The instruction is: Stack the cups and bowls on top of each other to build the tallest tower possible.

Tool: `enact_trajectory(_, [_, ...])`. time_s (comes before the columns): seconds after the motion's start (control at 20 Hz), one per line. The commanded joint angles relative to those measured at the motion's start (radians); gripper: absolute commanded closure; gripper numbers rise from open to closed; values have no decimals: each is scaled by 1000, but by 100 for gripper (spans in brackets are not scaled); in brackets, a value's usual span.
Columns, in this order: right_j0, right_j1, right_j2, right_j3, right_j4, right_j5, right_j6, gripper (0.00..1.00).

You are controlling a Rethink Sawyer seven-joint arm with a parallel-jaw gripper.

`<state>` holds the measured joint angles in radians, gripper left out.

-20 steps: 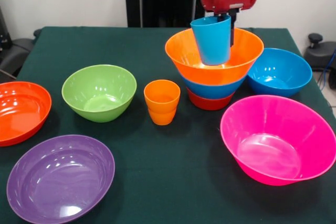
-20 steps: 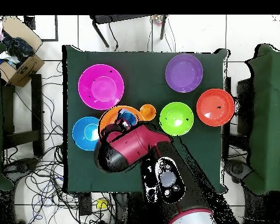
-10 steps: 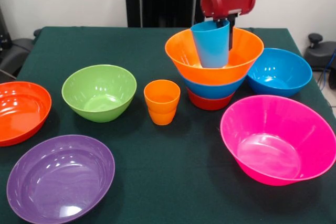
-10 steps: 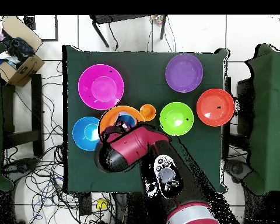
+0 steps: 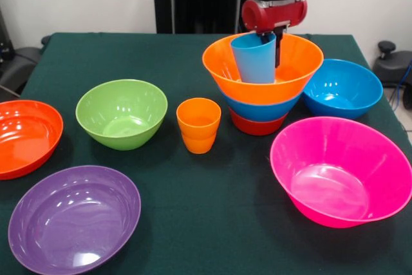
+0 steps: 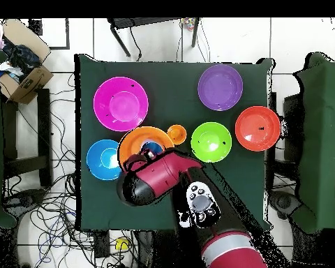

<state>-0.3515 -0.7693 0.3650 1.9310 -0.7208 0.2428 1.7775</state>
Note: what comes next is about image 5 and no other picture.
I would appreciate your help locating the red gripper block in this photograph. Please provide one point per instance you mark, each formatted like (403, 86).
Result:
(277, 15)

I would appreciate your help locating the blue cup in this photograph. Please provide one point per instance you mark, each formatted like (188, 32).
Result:
(254, 62)

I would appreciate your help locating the large orange bowl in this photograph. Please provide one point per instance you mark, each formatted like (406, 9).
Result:
(257, 93)

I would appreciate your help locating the blue cone-shaped bowl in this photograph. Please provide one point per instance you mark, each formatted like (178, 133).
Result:
(264, 112)

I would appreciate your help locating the green bowl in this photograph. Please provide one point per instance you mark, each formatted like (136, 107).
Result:
(122, 127)

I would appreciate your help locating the small red bowl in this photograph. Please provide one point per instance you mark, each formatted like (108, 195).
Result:
(257, 128)

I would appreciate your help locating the blue round bowl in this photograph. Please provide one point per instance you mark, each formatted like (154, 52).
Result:
(344, 94)

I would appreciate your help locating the orange cup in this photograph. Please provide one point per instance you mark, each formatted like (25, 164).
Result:
(198, 120)
(199, 146)

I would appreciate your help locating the pink bowl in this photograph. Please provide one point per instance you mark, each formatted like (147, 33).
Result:
(331, 185)

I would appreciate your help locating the dark green table cloth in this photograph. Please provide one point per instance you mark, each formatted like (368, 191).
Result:
(80, 56)

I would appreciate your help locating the large red-orange bowl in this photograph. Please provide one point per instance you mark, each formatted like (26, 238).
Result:
(22, 139)

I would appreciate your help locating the black equipment box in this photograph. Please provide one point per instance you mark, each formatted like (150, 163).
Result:
(4, 36)

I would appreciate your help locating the purple bowl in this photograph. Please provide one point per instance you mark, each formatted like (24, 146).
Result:
(71, 223)

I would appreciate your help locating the black pedestal foot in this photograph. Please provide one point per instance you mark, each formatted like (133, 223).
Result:
(392, 65)
(19, 65)

